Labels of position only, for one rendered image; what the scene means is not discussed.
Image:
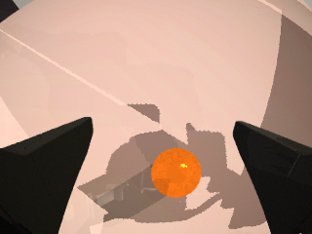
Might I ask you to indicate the orange knob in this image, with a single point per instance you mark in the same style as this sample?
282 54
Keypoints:
176 172

